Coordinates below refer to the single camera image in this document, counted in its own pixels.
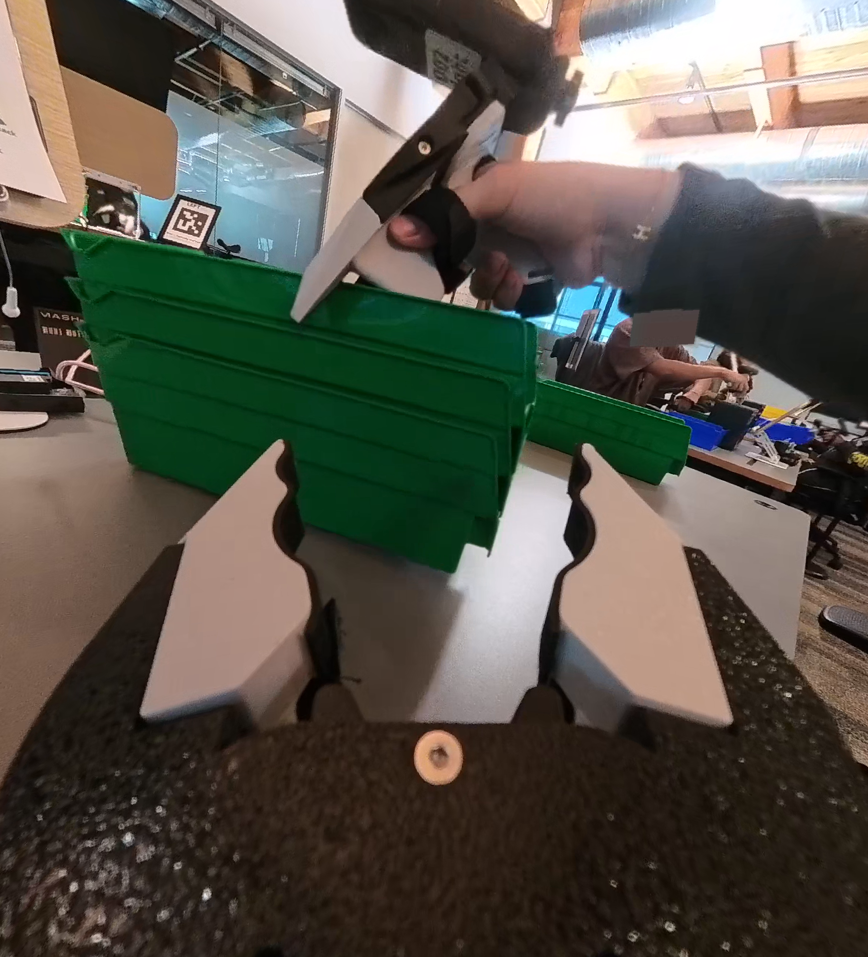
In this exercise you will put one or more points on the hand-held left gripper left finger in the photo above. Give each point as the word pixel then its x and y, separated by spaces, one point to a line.
pixel 232 620

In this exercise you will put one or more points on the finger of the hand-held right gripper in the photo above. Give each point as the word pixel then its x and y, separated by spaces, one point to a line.
pixel 404 269
pixel 336 254

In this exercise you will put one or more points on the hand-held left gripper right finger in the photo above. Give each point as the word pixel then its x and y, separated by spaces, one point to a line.
pixel 643 620

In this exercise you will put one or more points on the green plastic bin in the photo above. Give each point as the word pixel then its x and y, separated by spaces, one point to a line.
pixel 217 419
pixel 613 433
pixel 217 288
pixel 217 336

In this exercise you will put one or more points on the person's right hand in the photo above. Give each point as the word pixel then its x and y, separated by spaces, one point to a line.
pixel 576 217

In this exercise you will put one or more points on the fiducial marker sign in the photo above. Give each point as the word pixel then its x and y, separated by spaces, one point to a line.
pixel 191 223

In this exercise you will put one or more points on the grey work table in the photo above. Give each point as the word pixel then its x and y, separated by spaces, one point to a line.
pixel 748 467

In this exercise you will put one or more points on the blue plastic bin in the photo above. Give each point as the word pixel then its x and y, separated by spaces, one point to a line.
pixel 695 430
pixel 789 433

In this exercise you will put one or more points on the black chair armrest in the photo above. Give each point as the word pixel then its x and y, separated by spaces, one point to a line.
pixel 867 632

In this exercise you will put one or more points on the wooden board stand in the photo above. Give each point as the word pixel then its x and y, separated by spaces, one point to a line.
pixel 120 134

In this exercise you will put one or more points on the grey ceiling pipe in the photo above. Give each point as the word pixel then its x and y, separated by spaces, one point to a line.
pixel 740 91

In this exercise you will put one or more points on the black flat box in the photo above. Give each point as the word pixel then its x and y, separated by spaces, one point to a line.
pixel 37 404

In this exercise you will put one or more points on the wooden backing board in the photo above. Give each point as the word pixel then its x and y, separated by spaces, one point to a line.
pixel 52 112

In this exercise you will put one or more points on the black box with blue edge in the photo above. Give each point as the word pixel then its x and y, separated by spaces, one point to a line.
pixel 7 383

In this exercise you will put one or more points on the printed instruction sheet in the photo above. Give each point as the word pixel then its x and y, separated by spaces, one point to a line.
pixel 0 112

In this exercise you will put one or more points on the glass partition wall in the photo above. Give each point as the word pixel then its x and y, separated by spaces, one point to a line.
pixel 254 164

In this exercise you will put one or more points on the dark ribbed duct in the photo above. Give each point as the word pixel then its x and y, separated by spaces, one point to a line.
pixel 665 30

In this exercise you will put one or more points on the silver air duct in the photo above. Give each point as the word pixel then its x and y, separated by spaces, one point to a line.
pixel 778 161

